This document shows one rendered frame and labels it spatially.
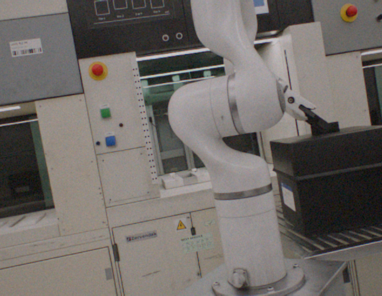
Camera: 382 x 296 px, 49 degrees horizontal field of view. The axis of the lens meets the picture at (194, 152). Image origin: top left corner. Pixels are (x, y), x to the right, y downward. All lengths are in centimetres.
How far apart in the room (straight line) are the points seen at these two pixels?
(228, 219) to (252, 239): 6
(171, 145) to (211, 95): 164
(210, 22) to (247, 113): 20
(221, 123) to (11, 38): 97
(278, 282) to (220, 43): 47
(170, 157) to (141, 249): 95
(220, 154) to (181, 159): 163
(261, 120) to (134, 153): 80
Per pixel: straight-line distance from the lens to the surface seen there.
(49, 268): 161
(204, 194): 156
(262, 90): 79
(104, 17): 158
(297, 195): 117
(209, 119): 81
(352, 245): 107
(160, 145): 243
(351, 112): 174
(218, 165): 81
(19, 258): 162
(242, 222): 82
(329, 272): 92
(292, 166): 114
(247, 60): 81
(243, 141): 211
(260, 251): 84
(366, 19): 182
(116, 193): 154
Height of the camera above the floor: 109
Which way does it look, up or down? 3 degrees down
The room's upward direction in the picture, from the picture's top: 10 degrees counter-clockwise
